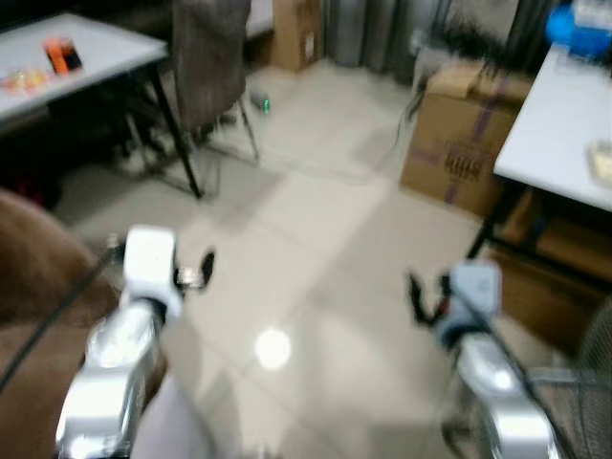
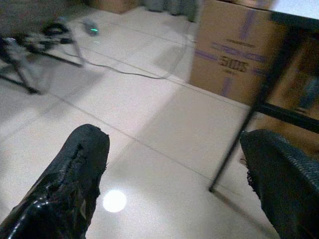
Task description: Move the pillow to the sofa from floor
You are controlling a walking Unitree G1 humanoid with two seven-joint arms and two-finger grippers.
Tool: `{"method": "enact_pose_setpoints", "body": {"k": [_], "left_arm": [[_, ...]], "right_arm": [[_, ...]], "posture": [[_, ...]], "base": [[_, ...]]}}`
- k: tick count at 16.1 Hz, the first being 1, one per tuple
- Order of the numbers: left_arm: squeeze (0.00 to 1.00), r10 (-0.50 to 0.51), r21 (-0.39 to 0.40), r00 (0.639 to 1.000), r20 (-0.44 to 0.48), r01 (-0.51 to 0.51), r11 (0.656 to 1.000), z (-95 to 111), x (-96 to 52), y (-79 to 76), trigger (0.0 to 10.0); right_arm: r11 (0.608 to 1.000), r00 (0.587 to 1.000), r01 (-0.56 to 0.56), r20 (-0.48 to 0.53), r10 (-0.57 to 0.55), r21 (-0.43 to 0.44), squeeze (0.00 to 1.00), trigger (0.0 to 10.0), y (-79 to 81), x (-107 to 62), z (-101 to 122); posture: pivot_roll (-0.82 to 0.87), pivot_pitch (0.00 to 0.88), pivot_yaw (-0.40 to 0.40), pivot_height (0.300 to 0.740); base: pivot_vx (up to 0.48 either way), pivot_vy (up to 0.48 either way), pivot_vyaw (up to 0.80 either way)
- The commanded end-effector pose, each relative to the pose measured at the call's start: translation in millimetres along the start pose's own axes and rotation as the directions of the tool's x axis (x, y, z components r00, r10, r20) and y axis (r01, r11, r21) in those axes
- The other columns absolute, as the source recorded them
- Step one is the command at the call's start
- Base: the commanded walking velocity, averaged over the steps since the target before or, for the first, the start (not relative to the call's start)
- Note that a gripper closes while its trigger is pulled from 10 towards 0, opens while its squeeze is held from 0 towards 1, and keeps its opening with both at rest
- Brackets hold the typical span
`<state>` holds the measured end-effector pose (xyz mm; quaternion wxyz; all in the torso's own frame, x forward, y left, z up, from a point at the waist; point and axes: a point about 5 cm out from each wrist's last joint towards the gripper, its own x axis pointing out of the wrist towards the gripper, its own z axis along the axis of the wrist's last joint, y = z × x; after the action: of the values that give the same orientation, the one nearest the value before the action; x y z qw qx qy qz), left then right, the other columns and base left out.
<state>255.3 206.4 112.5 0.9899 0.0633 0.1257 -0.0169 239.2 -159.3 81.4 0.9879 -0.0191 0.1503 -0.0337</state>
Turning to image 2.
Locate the grey device with green light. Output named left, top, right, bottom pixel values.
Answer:
left=82, top=17, right=100, bottom=37

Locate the grey curtain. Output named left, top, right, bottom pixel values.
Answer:
left=143, top=0, right=204, bottom=22

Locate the small brown cardboard box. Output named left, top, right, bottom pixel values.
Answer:
left=96, top=0, right=138, bottom=14

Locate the grey floor cable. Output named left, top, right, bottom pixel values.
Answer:
left=63, top=21, right=195, bottom=80

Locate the brown cardboard box purple print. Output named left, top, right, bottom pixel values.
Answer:
left=190, top=0, right=287, bottom=105

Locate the black metal folding stand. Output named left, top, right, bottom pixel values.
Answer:
left=0, top=18, right=84, bottom=95

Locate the black metal frame table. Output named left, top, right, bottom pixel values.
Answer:
left=208, top=0, right=319, bottom=193

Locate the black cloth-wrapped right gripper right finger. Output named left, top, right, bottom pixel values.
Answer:
left=239, top=128, right=319, bottom=239

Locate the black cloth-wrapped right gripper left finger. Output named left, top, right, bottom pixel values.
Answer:
left=0, top=123, right=111, bottom=239

